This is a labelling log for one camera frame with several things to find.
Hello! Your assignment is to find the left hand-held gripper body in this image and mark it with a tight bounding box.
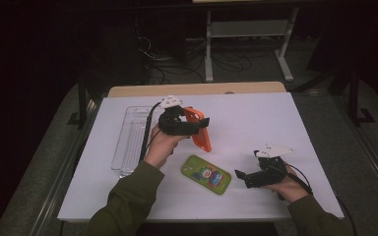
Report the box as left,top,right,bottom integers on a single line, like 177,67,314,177
157,94,201,137

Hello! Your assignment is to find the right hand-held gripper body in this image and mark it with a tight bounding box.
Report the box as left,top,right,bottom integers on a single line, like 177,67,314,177
245,143,295,190

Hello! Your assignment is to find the orange phone case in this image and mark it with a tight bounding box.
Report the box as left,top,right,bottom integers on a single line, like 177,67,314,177
182,106,213,153

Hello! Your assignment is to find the green cartoon phone case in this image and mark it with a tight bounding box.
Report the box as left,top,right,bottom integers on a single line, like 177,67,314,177
180,154,232,196

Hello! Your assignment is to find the clear plastic tray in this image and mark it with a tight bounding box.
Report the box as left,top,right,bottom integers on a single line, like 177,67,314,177
110,105,154,179

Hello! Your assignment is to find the person's left hand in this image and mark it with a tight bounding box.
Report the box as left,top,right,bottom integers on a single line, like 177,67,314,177
144,124,191,170

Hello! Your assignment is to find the person's right hand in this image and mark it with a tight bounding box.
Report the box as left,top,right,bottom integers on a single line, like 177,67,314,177
265,165,310,205

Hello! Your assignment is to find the black metal stand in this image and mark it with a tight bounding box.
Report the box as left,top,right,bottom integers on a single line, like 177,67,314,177
347,65,377,126
67,75,95,127

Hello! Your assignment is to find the left hand-held gripper cable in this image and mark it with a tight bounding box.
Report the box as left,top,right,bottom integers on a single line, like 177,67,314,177
139,101,162,163

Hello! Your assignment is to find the hand-held gripper cable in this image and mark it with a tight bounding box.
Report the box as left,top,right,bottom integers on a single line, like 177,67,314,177
139,101,162,163
277,163,358,234

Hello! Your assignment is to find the right hand-held gripper cable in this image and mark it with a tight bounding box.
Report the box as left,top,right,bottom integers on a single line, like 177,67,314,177
277,163,358,234

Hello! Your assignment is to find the tangle of floor cables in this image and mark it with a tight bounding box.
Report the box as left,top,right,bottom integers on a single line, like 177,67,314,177
134,16,254,85

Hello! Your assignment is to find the grey metal floor rail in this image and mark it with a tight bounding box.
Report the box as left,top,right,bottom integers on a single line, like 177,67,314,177
29,97,102,236
333,94,378,201

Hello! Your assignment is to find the white metal desk frame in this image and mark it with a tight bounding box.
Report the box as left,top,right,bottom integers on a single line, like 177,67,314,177
205,7,299,83

